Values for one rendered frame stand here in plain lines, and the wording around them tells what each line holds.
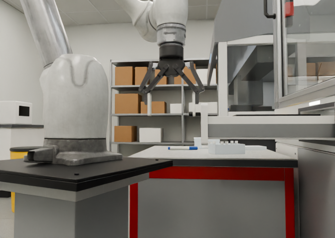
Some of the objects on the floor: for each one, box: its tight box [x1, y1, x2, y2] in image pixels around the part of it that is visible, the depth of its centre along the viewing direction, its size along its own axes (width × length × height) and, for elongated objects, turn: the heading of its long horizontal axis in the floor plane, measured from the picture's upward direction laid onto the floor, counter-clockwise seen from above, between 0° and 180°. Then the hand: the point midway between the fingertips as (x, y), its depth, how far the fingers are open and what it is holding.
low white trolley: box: [127, 146, 298, 238], centre depth 128 cm, size 58×62×76 cm
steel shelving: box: [109, 58, 209, 154], centre depth 483 cm, size 363×49×200 cm
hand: (171, 112), depth 88 cm, fingers open, 13 cm apart
